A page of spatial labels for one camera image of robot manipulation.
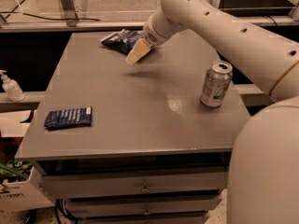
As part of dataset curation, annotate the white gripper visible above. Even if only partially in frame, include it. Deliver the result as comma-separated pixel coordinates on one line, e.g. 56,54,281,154
125,8,174,65

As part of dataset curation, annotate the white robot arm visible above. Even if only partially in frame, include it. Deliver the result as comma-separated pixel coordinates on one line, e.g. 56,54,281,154
126,0,299,224

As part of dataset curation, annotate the white cardboard box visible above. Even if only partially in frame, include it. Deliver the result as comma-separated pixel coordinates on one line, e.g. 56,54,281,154
0,111,54,213

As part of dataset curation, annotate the black cable behind glass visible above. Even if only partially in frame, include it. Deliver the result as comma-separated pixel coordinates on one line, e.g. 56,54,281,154
0,0,102,22

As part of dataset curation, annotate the silver green soda can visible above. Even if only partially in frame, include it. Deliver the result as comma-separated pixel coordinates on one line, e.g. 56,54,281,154
200,61,233,107

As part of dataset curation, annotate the grey metal bracket left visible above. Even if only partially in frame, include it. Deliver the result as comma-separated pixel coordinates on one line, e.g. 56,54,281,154
60,0,78,27

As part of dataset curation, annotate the small dark blue snack packet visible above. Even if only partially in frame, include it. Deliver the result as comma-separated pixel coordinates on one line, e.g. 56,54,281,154
44,106,93,131

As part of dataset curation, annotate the blue chip bag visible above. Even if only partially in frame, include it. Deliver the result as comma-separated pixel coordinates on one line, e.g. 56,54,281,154
101,29,144,54

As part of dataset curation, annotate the white pump bottle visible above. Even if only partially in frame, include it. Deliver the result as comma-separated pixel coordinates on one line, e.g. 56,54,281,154
0,70,25,102

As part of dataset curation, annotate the grey drawer cabinet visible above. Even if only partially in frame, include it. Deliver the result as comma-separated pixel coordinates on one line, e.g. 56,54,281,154
17,31,249,224

